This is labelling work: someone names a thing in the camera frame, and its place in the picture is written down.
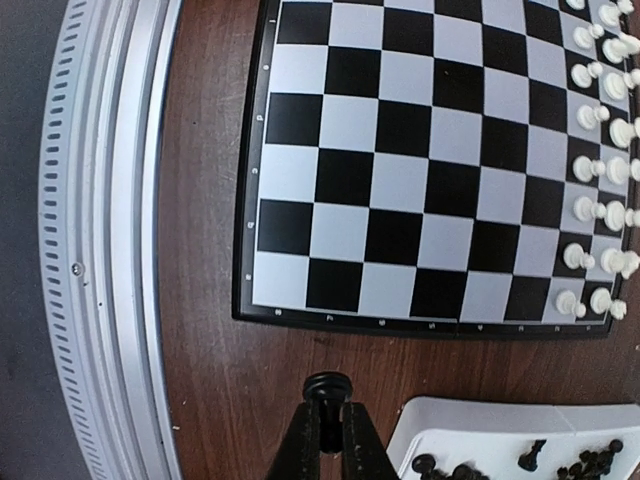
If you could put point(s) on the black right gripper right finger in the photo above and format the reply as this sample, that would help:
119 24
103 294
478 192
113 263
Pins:
363 454

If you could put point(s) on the white plastic compartment tray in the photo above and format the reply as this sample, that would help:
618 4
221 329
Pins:
491 436

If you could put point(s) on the white chess pieces row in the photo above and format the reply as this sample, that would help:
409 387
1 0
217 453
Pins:
602 81

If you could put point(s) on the front aluminium rail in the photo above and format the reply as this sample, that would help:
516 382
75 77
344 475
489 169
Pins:
97 223

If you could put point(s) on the black chess pieces pile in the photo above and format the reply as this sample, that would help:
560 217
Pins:
591 464

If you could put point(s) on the black white chess board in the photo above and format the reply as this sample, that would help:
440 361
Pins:
402 169

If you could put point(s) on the black chess pawn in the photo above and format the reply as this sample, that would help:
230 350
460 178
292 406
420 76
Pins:
331 390

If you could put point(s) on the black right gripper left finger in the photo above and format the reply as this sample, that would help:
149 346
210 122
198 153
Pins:
298 456

